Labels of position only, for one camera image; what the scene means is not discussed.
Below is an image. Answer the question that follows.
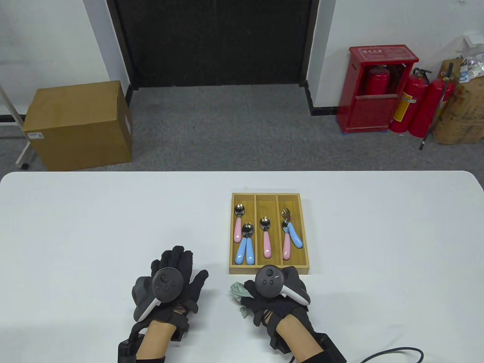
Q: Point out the person's left hand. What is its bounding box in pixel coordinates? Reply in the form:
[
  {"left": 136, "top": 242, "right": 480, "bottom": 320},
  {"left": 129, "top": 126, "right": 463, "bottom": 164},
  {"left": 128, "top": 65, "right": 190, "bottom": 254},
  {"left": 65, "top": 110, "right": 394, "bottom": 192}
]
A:
[{"left": 130, "top": 246, "right": 209, "bottom": 334}]

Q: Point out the person's right hand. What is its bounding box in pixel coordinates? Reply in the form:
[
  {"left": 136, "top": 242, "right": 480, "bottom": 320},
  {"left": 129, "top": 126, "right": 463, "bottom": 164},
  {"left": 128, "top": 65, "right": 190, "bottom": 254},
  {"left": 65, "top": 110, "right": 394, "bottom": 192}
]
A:
[{"left": 241, "top": 266, "right": 311, "bottom": 329}]

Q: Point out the green cloth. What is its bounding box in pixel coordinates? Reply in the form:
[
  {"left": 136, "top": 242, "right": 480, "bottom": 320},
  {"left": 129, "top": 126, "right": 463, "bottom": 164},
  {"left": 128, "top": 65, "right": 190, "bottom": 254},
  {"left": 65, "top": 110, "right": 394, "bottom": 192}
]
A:
[{"left": 230, "top": 282, "right": 253, "bottom": 319}]

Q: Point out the person's right forearm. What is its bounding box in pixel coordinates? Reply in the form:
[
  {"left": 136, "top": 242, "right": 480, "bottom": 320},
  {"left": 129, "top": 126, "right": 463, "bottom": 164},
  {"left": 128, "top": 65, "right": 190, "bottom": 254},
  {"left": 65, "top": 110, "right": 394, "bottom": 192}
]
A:
[{"left": 275, "top": 313, "right": 326, "bottom": 359}]

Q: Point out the person's left forearm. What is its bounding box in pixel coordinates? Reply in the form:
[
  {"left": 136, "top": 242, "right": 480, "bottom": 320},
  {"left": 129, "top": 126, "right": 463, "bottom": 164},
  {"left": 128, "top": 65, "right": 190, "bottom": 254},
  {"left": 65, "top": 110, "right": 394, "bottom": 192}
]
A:
[{"left": 135, "top": 320, "right": 177, "bottom": 360}]

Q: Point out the black controller on right glove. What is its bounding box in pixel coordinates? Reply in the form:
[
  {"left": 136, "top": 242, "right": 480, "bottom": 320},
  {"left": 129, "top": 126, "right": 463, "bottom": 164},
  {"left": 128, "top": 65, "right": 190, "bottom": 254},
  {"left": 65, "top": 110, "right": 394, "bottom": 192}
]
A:
[{"left": 255, "top": 266, "right": 311, "bottom": 306}]

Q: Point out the black controller on glove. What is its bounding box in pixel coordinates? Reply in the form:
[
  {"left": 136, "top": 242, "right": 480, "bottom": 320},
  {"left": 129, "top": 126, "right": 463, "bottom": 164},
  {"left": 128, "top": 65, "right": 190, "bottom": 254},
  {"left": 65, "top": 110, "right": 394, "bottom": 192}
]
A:
[
  {"left": 132, "top": 267, "right": 186, "bottom": 323},
  {"left": 255, "top": 266, "right": 311, "bottom": 306}
]

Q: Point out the wooden cutlery tray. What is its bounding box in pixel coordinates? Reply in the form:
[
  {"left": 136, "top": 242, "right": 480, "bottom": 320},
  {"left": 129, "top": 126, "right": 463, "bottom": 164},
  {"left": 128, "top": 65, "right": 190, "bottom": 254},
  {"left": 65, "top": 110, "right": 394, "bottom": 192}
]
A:
[{"left": 229, "top": 193, "right": 310, "bottom": 275}]

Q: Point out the black controller on left glove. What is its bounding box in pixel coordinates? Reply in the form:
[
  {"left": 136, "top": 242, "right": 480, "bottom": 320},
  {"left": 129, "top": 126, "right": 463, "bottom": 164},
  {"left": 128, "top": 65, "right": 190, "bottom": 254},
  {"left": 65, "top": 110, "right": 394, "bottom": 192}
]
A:
[{"left": 132, "top": 267, "right": 186, "bottom": 323}]

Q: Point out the brown cardboard box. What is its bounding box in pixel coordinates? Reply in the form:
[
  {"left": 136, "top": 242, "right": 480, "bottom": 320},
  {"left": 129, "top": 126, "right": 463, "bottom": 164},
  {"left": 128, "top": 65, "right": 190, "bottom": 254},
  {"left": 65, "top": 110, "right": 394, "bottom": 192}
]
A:
[{"left": 23, "top": 80, "right": 133, "bottom": 171}]

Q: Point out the red fire extinguisher cabinet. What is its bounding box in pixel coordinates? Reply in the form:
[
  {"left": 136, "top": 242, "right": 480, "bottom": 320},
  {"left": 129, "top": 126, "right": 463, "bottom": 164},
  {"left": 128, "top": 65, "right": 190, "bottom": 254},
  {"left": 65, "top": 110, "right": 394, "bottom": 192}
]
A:
[{"left": 337, "top": 45, "right": 420, "bottom": 134}]

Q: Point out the white wheeled stand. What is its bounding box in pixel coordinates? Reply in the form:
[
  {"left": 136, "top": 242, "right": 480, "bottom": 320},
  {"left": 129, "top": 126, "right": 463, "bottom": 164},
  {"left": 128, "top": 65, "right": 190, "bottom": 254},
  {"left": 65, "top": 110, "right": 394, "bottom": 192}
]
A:
[{"left": 0, "top": 81, "right": 31, "bottom": 170}]

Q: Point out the red fire extinguisher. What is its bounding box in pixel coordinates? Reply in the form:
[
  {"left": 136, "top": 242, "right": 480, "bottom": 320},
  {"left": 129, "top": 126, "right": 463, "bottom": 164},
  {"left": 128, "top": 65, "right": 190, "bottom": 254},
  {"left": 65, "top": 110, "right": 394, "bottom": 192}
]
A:
[
  {"left": 365, "top": 64, "right": 391, "bottom": 97},
  {"left": 388, "top": 68, "right": 432, "bottom": 134},
  {"left": 408, "top": 77, "right": 455, "bottom": 138}
]

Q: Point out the black stick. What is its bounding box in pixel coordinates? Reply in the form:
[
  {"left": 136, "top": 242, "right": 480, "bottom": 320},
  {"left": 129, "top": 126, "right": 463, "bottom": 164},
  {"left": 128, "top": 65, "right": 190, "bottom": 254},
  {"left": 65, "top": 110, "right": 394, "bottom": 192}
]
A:
[{"left": 419, "top": 62, "right": 454, "bottom": 151}]

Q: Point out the worn cardboard box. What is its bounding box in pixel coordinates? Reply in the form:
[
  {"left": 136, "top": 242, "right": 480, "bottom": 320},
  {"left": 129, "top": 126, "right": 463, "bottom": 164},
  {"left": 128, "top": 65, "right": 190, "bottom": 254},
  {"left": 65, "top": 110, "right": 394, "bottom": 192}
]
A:
[{"left": 432, "top": 57, "right": 484, "bottom": 145}]

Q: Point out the crumpled silver foil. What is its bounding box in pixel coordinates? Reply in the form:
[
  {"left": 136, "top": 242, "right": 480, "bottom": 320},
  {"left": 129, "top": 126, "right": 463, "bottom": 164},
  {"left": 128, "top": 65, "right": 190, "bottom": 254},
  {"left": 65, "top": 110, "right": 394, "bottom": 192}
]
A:
[{"left": 459, "top": 56, "right": 484, "bottom": 83}]

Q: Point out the white plastic bag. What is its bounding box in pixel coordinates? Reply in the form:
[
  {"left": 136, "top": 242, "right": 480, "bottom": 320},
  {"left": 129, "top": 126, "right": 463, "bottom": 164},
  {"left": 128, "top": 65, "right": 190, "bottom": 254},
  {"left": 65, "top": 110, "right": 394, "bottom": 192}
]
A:
[{"left": 457, "top": 29, "right": 484, "bottom": 61}]

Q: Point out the blue-handled spoon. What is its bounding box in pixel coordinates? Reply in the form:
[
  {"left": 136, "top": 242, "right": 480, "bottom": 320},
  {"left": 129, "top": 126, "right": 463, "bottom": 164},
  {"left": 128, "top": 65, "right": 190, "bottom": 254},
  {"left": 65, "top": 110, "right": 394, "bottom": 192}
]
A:
[
  {"left": 242, "top": 222, "right": 256, "bottom": 265},
  {"left": 235, "top": 223, "right": 250, "bottom": 265}
]

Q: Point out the pink-handled spoon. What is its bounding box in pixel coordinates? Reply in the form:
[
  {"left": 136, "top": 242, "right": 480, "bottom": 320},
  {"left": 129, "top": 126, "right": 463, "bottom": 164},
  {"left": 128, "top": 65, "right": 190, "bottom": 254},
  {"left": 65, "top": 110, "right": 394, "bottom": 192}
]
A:
[
  {"left": 233, "top": 204, "right": 246, "bottom": 244},
  {"left": 259, "top": 216, "right": 273, "bottom": 259}
]

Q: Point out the pink-handled fork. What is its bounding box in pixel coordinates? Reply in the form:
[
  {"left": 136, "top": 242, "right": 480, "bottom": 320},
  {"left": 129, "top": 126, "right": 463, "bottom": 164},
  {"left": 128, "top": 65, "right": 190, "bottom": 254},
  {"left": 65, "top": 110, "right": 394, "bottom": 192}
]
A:
[{"left": 281, "top": 221, "right": 293, "bottom": 261}]

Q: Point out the blue-handled fork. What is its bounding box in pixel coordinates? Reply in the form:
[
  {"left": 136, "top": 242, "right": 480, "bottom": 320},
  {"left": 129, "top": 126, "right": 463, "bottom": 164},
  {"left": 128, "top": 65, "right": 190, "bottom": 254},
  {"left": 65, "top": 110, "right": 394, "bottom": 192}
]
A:
[{"left": 281, "top": 208, "right": 304, "bottom": 249}]

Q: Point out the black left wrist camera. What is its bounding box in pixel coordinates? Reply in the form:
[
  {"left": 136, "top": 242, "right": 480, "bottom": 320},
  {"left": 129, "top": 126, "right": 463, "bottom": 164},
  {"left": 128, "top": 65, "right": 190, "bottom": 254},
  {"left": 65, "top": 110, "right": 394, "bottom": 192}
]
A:
[{"left": 118, "top": 332, "right": 147, "bottom": 363}]

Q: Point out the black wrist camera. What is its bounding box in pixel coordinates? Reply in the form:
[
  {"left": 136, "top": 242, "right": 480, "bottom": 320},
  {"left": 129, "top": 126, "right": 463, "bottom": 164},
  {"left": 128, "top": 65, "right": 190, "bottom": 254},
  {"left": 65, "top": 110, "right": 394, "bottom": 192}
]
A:
[
  {"left": 316, "top": 333, "right": 347, "bottom": 363},
  {"left": 118, "top": 332, "right": 147, "bottom": 363}
]

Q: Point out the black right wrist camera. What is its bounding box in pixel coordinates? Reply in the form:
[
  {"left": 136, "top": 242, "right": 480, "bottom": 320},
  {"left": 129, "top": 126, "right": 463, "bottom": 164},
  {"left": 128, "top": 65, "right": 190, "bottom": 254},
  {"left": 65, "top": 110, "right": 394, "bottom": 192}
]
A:
[{"left": 316, "top": 333, "right": 347, "bottom": 363}]

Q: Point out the black cable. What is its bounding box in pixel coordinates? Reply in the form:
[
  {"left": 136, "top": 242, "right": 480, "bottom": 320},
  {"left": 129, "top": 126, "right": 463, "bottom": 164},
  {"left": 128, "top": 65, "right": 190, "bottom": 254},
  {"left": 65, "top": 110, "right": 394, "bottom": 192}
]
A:
[{"left": 358, "top": 347, "right": 424, "bottom": 363}]

